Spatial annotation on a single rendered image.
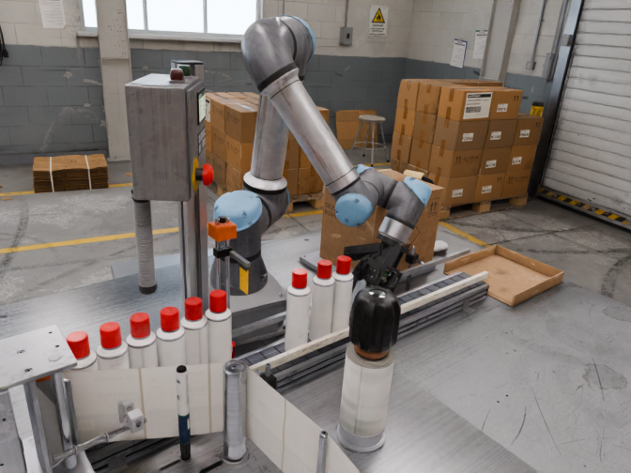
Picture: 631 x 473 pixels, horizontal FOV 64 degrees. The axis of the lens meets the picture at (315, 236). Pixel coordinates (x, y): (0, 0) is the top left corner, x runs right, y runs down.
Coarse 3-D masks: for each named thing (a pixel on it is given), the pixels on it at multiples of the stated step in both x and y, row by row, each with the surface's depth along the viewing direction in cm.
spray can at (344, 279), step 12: (336, 264) 117; (348, 264) 116; (336, 276) 117; (348, 276) 117; (336, 288) 118; (348, 288) 118; (336, 300) 119; (348, 300) 119; (336, 312) 120; (348, 312) 121; (336, 324) 121
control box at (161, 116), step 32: (128, 96) 79; (160, 96) 79; (192, 96) 83; (128, 128) 81; (160, 128) 81; (192, 128) 84; (160, 160) 83; (192, 160) 85; (160, 192) 86; (192, 192) 87
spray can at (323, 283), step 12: (324, 264) 114; (324, 276) 114; (312, 288) 117; (324, 288) 114; (312, 300) 117; (324, 300) 115; (312, 312) 118; (324, 312) 117; (312, 324) 119; (324, 324) 118; (312, 336) 120
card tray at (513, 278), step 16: (464, 256) 175; (480, 256) 182; (496, 256) 186; (512, 256) 183; (448, 272) 171; (480, 272) 173; (496, 272) 173; (512, 272) 174; (528, 272) 175; (544, 272) 174; (560, 272) 170; (496, 288) 162; (512, 288) 163; (528, 288) 156; (544, 288) 163; (512, 304) 153
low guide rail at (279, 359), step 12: (480, 276) 152; (444, 288) 143; (456, 288) 146; (420, 300) 136; (432, 300) 140; (324, 336) 117; (336, 336) 119; (300, 348) 112; (312, 348) 115; (264, 360) 108; (276, 360) 109; (288, 360) 111
